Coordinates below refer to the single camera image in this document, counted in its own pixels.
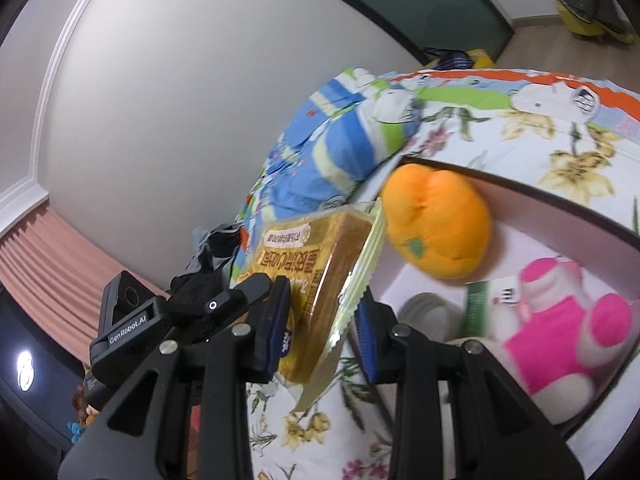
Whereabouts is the yellow snack package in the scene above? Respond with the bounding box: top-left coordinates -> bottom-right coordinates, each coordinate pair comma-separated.
231,200 -> 386,412

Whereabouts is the orange pumpkin plush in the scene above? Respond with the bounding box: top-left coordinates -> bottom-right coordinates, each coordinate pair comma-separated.
380,164 -> 492,280

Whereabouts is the black clothing pile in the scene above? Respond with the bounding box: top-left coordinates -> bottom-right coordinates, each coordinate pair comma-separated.
168,222 -> 241,304

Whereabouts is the pink curtain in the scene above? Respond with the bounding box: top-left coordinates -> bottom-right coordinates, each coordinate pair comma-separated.
0,199 -> 170,366

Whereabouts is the white pink kitty plush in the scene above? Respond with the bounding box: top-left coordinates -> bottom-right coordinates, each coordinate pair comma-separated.
449,257 -> 636,426

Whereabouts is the black storage box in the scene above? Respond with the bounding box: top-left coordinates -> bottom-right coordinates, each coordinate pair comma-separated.
349,156 -> 640,480

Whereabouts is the blue striped quilt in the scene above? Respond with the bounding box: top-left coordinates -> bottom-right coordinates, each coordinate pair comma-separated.
231,68 -> 422,283

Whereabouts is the striped cartoon bed sheet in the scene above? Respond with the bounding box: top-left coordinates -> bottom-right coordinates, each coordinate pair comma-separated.
391,68 -> 639,142

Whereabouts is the blue checked bag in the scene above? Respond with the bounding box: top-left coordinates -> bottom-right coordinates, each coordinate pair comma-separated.
423,48 -> 475,70

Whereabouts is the green glass door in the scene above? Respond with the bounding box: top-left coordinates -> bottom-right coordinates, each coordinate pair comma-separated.
341,0 -> 514,62

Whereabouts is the black yellow dustpan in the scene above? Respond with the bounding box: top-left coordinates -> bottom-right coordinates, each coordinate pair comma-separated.
555,0 -> 634,44

